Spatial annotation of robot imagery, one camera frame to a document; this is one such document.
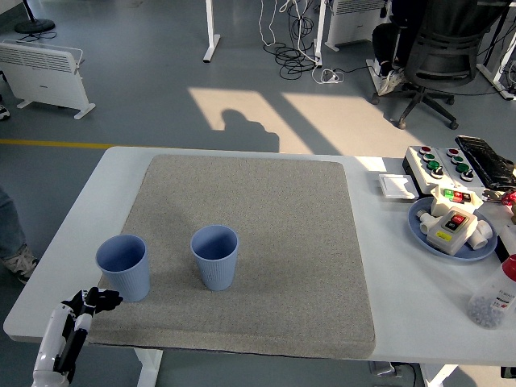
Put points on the white power adapter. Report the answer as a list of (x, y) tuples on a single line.
[(328, 76)]

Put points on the red small object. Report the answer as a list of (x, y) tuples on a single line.
[(510, 197)]

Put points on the white desk foot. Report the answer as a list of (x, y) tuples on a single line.
[(373, 74)]

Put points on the black fan stand base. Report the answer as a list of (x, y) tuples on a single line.
[(34, 26)]

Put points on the black white sneaker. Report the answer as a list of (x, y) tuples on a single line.
[(3, 112)]

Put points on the grey power strip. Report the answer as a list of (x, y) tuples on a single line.
[(383, 369)]

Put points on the blue plate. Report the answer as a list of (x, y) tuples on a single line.
[(415, 225)]

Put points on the person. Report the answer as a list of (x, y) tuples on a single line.
[(12, 225), (383, 40)]

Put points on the black office chair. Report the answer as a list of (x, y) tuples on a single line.
[(439, 60)]

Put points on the white panel heater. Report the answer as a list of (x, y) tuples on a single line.
[(350, 24), (40, 76)]

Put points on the clear bottle red cap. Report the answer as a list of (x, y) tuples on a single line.
[(492, 298)]

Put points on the white push-button control box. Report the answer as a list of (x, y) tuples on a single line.
[(415, 165)]

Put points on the white box green red switches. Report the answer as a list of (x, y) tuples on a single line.
[(439, 205)]

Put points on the blue ribbed plastic cup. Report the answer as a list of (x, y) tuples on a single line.
[(125, 278), (215, 270)]

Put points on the white box red black switch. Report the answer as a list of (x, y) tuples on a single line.
[(447, 242)]

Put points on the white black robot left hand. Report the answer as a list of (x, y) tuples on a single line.
[(54, 342)]

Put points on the grey-brown mat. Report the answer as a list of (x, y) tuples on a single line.
[(262, 225)]

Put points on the white table leg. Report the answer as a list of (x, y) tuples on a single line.
[(437, 377), (147, 367)]

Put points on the white desk leg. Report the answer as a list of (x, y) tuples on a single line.
[(319, 32), (210, 36), (493, 78)]

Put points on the black wrapped keyboard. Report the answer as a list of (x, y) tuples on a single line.
[(483, 159)]

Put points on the white pipe fitting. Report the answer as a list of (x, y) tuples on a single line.
[(425, 223), (481, 238)]

